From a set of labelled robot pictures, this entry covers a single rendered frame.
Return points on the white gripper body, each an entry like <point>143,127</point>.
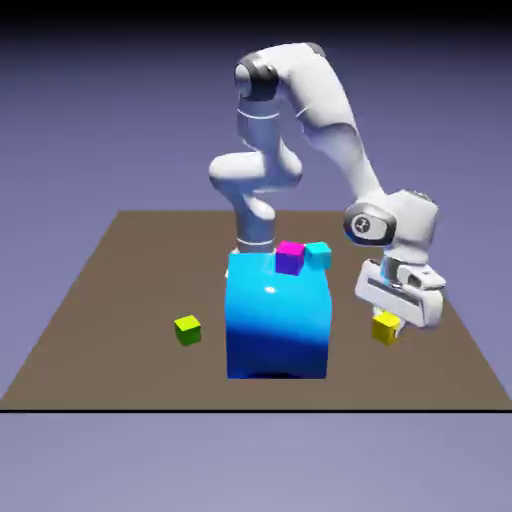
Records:
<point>396,298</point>

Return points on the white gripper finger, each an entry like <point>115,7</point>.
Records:
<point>377,310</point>
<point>401,324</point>

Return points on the small yellow cube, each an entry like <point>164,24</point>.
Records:
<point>384,327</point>

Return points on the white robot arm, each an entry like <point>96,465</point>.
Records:
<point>340,120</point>

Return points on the small cyan cube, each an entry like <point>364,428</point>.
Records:
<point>319,254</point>

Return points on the small magenta cube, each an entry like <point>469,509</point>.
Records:
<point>289,258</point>

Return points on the small green cube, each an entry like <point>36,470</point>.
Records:
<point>187,330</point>

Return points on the large blue box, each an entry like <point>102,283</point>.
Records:
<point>276,316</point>

